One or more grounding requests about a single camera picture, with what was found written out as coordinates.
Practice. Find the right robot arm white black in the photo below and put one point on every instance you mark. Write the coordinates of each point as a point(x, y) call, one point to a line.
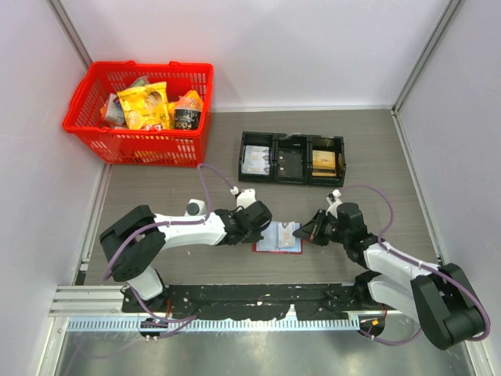
point(438, 298)

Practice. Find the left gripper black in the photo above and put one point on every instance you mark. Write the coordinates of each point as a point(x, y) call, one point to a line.
point(256, 236)

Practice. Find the yellow snack bag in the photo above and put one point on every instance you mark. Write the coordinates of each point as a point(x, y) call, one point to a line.
point(145, 107)

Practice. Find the orange snack bag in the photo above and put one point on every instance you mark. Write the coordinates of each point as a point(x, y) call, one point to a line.
point(191, 101)

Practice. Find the black three-compartment card tray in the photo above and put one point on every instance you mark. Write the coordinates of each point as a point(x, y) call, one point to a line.
point(301, 143)

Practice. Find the white plastic bottle black cap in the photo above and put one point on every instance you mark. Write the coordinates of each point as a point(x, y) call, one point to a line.
point(196, 207)

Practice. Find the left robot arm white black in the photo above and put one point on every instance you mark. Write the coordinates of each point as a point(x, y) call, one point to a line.
point(132, 243)

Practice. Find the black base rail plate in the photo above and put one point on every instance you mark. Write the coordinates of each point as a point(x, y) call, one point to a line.
point(261, 302)

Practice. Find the red plastic shopping basket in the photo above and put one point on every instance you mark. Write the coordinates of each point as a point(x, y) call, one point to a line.
point(173, 147)

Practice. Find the gold VIP cards stack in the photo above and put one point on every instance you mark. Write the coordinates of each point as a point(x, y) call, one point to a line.
point(324, 163)

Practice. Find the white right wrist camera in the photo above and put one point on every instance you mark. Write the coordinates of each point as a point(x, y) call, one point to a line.
point(334, 201)

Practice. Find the red leather card holder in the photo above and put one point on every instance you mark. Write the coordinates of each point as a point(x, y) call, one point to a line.
point(269, 243)

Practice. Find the blue and white small box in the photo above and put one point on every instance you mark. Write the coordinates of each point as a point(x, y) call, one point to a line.
point(111, 112)

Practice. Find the silver VIP cards stack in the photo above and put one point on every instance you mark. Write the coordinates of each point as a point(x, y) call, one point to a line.
point(256, 160)

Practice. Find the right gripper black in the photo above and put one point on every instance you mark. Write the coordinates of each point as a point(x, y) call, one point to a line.
point(312, 230)

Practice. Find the black VIP cards stack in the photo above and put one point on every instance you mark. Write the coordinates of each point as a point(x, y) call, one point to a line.
point(290, 164)

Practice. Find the black instant noodle cup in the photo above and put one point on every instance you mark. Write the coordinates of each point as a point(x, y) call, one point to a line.
point(187, 119)

